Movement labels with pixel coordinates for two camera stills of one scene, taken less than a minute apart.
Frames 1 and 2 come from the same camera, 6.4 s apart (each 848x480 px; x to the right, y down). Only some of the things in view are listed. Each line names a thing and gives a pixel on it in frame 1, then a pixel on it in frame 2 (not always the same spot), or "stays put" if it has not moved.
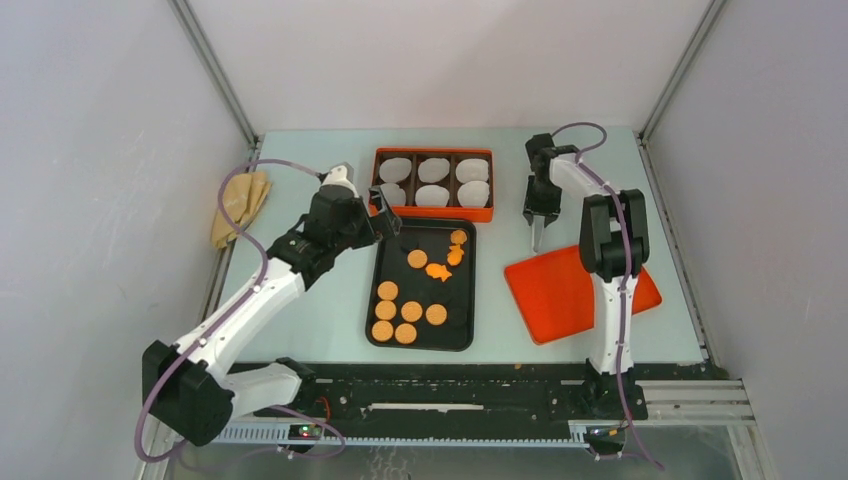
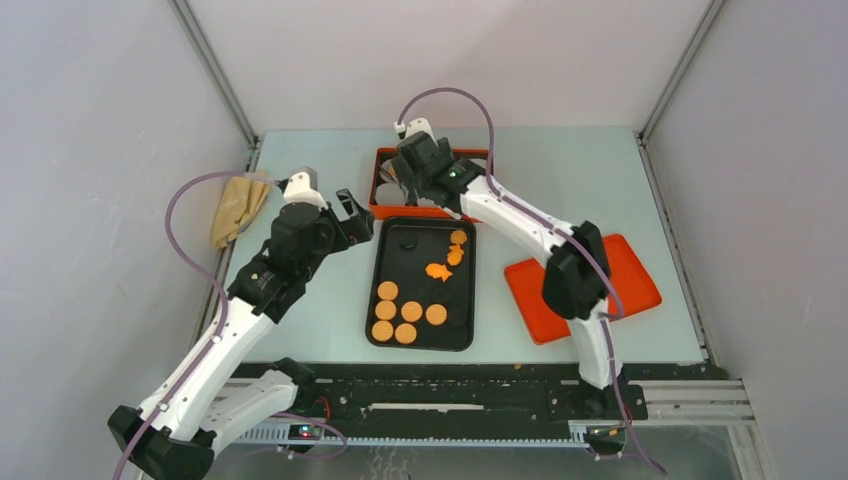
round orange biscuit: [387, 290] stays put
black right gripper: [549, 211] to [401, 173]
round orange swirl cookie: [458, 237] stays put
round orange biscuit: [411, 311] stays put
